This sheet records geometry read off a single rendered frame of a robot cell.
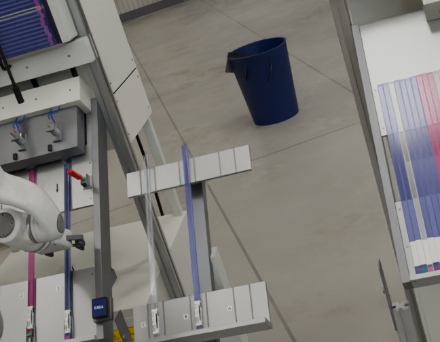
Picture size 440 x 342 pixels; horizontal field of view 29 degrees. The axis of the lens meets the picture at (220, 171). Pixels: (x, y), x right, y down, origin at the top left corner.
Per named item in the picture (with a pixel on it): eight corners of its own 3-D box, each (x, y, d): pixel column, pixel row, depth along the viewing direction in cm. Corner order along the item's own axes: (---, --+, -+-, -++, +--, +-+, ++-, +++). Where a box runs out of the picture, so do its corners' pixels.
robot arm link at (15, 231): (49, 215, 210) (15, 221, 213) (21, 203, 198) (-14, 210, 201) (50, 248, 208) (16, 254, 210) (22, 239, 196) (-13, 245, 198)
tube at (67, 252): (71, 340, 217) (69, 339, 216) (66, 341, 217) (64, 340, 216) (70, 165, 240) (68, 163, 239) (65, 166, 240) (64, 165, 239)
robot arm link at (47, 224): (16, 125, 189) (72, 220, 208) (-46, 139, 193) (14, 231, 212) (5, 152, 182) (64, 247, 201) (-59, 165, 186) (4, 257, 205)
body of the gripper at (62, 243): (52, 218, 212) (72, 226, 223) (16, 226, 215) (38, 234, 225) (55, 247, 210) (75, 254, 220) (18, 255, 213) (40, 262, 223)
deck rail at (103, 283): (114, 344, 219) (103, 338, 214) (106, 345, 219) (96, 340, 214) (106, 107, 251) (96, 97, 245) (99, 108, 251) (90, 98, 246)
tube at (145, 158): (160, 342, 204) (158, 340, 203) (155, 343, 204) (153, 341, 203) (149, 156, 227) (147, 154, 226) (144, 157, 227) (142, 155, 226)
